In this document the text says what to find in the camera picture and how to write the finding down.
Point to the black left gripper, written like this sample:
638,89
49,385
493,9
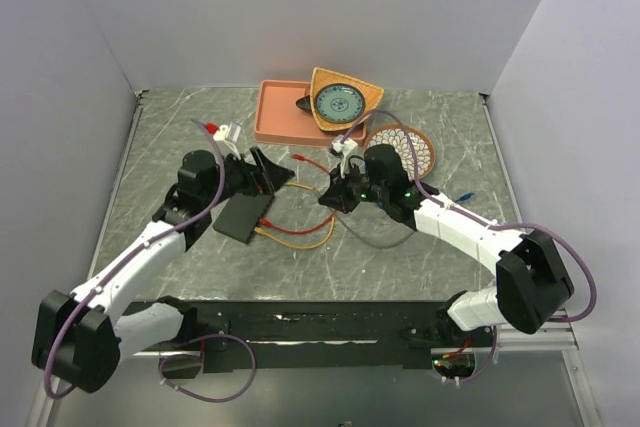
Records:
270,176

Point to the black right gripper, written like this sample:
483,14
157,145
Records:
337,195

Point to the black network switch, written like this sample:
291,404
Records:
241,215

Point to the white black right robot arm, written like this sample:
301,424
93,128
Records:
531,280

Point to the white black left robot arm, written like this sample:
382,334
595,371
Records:
83,336

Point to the salmon pink tray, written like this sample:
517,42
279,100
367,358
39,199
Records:
279,120

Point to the white floral round plate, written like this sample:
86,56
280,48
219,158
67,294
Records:
399,139

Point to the black small bowl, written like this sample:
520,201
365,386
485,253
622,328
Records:
304,103

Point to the teal patterned round dish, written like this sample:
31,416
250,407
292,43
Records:
339,103

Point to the orange woven triangular plate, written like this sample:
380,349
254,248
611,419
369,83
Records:
322,77

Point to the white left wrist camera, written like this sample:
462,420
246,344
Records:
226,137

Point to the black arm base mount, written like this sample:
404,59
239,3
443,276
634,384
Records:
320,334

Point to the aluminium frame rail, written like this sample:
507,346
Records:
550,337

